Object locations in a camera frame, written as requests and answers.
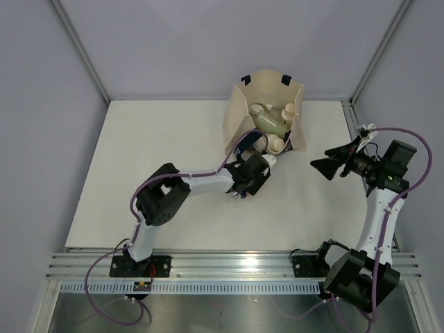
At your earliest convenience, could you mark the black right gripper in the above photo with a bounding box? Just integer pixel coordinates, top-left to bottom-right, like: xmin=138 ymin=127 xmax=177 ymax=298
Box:
xmin=311 ymin=135 xmax=384 ymax=181

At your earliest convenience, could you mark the cream bottle with round cap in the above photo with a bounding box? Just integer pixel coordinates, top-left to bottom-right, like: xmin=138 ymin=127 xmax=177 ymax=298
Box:
xmin=266 ymin=134 xmax=285 ymax=153

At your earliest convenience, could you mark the sage green bottle white cap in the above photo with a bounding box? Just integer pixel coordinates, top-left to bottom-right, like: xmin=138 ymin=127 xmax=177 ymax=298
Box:
xmin=253 ymin=112 xmax=287 ymax=138

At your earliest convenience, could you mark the white cream bottle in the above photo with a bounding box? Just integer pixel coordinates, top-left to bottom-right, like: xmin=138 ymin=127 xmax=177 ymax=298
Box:
xmin=281 ymin=103 xmax=296 ymax=127

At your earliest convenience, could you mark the orange blue spray bottle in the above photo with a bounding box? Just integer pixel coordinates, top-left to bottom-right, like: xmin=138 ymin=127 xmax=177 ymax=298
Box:
xmin=232 ymin=190 xmax=250 ymax=200

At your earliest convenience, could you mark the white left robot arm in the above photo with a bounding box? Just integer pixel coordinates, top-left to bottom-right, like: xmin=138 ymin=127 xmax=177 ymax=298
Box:
xmin=122 ymin=154 xmax=277 ymax=277

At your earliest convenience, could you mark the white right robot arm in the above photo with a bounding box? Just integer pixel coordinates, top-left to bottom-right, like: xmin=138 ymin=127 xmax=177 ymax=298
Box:
xmin=310 ymin=137 xmax=417 ymax=314

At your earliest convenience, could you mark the beige canvas tote bag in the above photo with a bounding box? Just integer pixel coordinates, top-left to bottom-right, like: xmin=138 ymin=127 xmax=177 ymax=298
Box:
xmin=223 ymin=69 xmax=306 ymax=155

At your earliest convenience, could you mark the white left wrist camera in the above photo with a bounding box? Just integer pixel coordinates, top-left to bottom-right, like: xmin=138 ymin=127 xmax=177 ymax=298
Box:
xmin=261 ymin=154 xmax=277 ymax=169

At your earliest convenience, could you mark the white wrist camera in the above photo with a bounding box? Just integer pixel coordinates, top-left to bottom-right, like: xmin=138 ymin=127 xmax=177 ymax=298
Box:
xmin=356 ymin=123 xmax=377 ymax=152
xmin=261 ymin=154 xmax=277 ymax=169

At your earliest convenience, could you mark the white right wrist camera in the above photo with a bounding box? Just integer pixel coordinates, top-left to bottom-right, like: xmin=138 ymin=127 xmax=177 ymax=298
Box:
xmin=356 ymin=123 xmax=377 ymax=152

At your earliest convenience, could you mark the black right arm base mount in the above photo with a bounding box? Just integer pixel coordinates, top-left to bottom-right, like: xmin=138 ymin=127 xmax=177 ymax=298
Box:
xmin=289 ymin=248 xmax=330 ymax=278

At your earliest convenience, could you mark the right aluminium frame post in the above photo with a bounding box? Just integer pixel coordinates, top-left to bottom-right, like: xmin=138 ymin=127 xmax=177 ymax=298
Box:
xmin=349 ymin=0 xmax=415 ymax=106

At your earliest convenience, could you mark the aluminium frame post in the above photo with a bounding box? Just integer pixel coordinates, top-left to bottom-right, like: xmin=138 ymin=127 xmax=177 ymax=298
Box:
xmin=48 ymin=0 xmax=111 ymax=107
xmin=349 ymin=0 xmax=415 ymax=106

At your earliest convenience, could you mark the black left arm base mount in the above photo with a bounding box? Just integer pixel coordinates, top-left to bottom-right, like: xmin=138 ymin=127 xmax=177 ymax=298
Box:
xmin=109 ymin=255 xmax=171 ymax=278

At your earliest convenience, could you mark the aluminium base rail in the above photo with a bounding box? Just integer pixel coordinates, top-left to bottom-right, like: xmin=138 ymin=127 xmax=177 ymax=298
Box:
xmin=44 ymin=248 xmax=423 ymax=282

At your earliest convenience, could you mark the slotted white cable duct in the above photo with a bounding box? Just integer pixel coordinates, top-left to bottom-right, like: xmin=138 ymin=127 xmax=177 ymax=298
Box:
xmin=60 ymin=280 xmax=321 ymax=295

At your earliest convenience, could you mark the left aluminium frame post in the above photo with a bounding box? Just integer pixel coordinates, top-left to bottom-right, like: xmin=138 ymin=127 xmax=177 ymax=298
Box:
xmin=48 ymin=0 xmax=111 ymax=107

